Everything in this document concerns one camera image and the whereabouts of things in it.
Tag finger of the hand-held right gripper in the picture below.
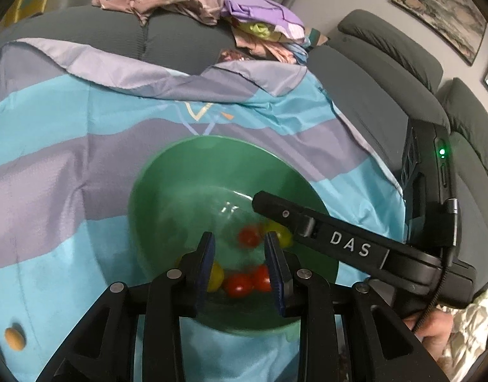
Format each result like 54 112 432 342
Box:
251 190 317 243

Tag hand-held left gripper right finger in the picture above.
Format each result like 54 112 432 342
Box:
264 231 448 382

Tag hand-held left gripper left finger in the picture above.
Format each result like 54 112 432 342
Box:
37 231 217 382

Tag yellow cherry tomato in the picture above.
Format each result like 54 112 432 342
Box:
268 221 294 247
207 262 226 292

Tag round red tomato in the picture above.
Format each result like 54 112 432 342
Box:
238 226 262 249
251 265 273 293

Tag oval red tomato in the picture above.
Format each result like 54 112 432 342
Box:
223 274 255 297

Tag green bowl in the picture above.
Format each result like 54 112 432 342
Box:
126 135 340 337

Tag person's right hand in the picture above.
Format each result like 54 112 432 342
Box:
403 309 455 367

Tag white cloth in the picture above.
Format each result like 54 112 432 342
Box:
443 290 488 380

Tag yellow-green cloth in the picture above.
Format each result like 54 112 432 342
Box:
238 22 276 40

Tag blue and purple blanket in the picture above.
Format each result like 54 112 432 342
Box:
0 38 408 382

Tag purple cloth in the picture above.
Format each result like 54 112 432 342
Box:
220 0 306 44

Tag large framed picture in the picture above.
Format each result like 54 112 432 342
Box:
391 0 488 66

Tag grey sofa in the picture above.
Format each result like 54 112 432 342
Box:
1 4 488 299

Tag black cable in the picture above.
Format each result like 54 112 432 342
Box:
413 199 460 333

